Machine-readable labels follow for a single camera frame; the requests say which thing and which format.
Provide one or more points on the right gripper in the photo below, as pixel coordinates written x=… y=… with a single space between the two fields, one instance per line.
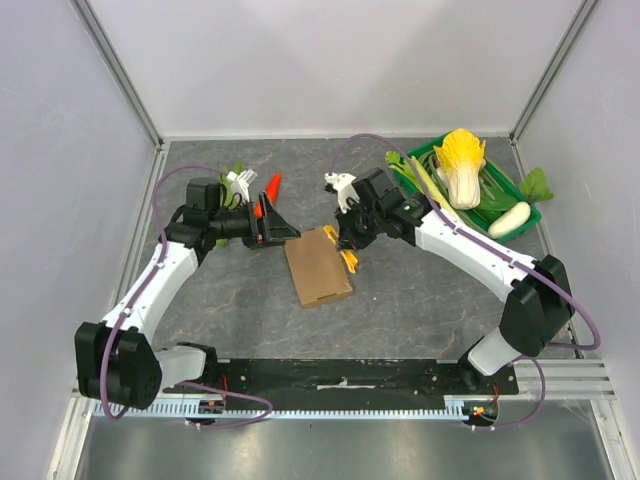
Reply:
x=353 y=232

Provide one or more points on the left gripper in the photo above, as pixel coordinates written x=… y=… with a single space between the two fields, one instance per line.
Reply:
x=271 y=231

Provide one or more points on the yellow utility knife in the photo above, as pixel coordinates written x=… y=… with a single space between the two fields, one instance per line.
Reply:
x=348 y=256

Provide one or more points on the brown cardboard express box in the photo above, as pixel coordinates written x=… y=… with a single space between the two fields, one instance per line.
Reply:
x=317 y=269

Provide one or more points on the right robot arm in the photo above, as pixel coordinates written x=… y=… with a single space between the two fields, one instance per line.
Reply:
x=533 y=292

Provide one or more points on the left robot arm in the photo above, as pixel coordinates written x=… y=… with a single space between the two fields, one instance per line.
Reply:
x=115 y=361

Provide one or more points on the orange carrot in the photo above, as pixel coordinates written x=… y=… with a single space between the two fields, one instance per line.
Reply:
x=271 y=191

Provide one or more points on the green leafy lettuce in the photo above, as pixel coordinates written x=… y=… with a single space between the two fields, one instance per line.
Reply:
x=229 y=199

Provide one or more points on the green celery stalk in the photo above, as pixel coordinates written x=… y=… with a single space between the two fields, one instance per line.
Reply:
x=417 y=175

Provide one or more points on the yellow napa cabbage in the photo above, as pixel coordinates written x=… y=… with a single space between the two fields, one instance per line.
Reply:
x=461 y=156

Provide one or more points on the green bok choy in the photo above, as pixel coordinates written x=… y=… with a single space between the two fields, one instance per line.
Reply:
x=492 y=206

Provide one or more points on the green plastic tray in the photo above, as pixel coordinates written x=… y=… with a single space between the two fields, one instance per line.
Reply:
x=471 y=217

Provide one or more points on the white radish with leaves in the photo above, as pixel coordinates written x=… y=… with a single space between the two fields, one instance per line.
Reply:
x=535 y=189

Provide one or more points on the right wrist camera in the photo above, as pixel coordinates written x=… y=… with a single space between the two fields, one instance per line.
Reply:
x=342 y=185

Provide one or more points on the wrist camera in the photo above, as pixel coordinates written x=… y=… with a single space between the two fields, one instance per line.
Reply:
x=342 y=185
x=240 y=182

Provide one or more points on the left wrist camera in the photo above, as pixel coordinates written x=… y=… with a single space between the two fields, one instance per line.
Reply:
x=240 y=182

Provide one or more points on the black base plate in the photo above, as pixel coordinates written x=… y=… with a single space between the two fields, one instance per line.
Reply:
x=258 y=376

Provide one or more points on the grey slotted cable duct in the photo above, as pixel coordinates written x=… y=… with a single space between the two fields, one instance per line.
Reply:
x=203 y=408

